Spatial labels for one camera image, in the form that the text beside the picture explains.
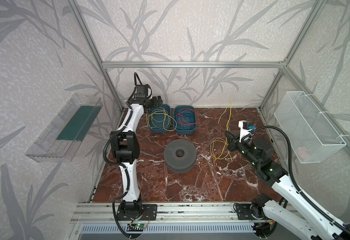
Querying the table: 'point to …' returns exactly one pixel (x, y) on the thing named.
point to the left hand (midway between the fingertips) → (157, 96)
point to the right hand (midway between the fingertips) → (226, 127)
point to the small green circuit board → (136, 227)
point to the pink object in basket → (303, 153)
